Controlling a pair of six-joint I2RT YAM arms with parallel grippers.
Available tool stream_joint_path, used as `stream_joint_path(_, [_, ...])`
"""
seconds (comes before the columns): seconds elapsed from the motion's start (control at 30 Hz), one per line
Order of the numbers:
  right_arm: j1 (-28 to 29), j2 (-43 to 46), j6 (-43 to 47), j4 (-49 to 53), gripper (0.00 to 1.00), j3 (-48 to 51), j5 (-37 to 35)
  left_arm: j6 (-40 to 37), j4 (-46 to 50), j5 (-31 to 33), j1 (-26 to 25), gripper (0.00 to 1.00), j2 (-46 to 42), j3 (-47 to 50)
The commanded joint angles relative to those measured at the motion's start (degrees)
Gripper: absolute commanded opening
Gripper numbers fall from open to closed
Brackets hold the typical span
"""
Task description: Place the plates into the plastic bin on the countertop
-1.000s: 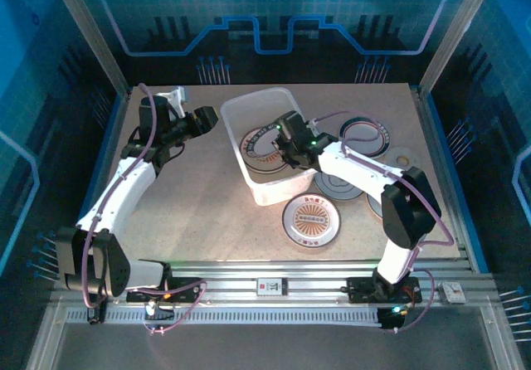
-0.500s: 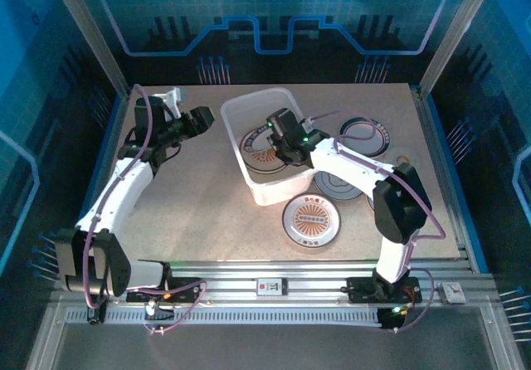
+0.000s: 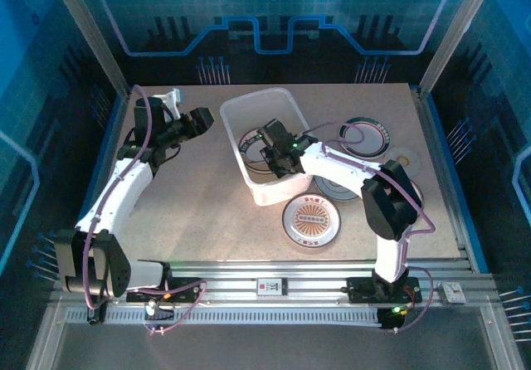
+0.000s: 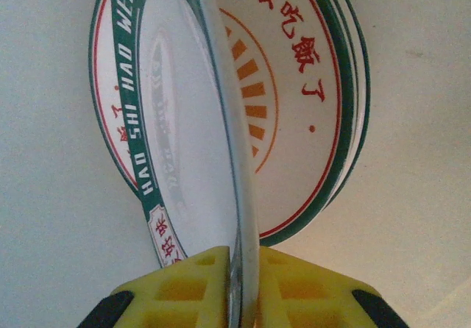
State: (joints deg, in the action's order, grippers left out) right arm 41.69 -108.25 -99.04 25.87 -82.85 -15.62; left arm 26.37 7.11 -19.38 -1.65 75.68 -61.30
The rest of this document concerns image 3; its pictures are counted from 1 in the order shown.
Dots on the grey plate with clover outline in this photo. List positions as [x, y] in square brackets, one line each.
[332, 189]

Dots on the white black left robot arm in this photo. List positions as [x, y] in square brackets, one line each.
[116, 196]

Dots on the aluminium frame post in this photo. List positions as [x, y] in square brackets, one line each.
[91, 34]
[454, 34]

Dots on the translucent white plastic bin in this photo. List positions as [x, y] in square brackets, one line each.
[265, 104]

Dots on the small white label box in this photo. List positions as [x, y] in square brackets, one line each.
[271, 287]

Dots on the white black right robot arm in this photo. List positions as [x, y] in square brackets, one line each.
[336, 171]

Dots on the small white saucer yellow centre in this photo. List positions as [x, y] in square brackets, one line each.
[408, 154]

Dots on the small white connector board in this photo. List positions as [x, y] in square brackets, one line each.
[153, 308]

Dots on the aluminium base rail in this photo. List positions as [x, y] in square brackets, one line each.
[232, 280]

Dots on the black controller box green light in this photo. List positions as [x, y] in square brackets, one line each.
[390, 318]

